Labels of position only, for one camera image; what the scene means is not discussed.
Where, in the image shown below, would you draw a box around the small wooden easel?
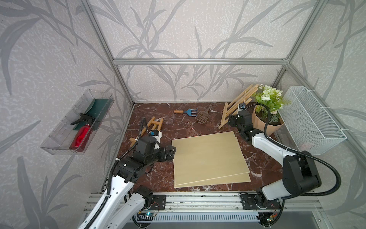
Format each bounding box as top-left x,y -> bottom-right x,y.
129,116 -> 164,147

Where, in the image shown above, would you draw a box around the light plywood board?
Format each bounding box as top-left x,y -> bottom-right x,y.
173,136 -> 252,189

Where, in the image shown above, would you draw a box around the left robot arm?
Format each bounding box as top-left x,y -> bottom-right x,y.
80,135 -> 176,229

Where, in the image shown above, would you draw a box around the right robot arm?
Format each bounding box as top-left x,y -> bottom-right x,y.
228,110 -> 322,201

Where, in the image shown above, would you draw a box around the beige ribbed flower pot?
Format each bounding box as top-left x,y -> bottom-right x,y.
252,106 -> 284,136

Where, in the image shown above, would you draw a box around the brown slotted scoop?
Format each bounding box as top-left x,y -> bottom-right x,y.
195,108 -> 210,124

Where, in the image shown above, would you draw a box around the green white-flowered plant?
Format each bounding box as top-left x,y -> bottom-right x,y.
253,85 -> 291,126

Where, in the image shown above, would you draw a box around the blue garden fork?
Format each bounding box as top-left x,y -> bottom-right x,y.
173,109 -> 197,117

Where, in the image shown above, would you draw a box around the pink item in basket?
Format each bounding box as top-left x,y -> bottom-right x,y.
300,142 -> 315,152

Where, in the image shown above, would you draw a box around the green flat sheet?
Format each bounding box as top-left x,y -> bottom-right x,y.
71,99 -> 110,130

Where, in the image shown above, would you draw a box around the red spray bottle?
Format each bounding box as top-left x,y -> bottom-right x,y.
70,124 -> 92,152

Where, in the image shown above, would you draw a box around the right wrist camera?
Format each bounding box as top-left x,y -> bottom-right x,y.
238,103 -> 246,112

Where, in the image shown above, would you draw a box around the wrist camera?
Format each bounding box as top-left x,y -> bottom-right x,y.
149,129 -> 162,149
238,103 -> 246,112

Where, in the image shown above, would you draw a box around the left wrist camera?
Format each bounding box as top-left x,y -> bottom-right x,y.
149,129 -> 162,149

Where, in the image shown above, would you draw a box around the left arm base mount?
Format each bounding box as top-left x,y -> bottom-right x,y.
144,194 -> 167,211

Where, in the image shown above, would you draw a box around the white wire mesh basket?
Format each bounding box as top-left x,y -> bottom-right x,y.
279,86 -> 347,156

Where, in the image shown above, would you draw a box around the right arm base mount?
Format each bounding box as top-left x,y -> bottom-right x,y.
239,192 -> 281,210

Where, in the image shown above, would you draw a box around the left black cable conduit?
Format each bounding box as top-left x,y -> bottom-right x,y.
82,117 -> 147,229

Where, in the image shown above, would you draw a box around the black cable conduit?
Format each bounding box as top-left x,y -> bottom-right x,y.
82,117 -> 147,229
245,102 -> 342,197

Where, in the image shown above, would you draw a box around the clear plastic wall bin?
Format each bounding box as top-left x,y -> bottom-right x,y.
41,89 -> 114,155

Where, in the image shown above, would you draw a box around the aluminium frame rails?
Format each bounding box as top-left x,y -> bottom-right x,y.
86,1 -> 366,195

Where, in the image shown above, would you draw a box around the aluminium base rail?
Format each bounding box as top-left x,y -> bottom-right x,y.
79,191 -> 325,225

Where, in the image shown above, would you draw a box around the right black cable conduit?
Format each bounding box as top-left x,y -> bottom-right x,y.
245,102 -> 342,197

